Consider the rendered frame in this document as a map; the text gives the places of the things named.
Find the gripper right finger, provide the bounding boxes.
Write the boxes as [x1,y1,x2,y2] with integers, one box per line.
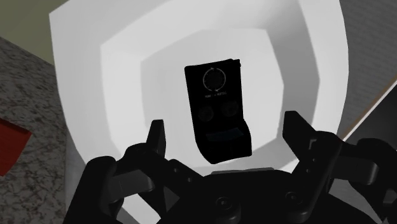
[282,110,397,224]

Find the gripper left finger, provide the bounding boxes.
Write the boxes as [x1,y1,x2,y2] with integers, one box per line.
[63,119,199,224]

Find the white toilet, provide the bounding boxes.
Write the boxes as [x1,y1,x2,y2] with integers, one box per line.
[48,0,350,224]

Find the black remote control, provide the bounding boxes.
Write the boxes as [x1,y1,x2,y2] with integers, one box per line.
[183,58,253,165]

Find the red robot stand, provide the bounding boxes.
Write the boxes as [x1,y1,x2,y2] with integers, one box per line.
[0,118,32,177]

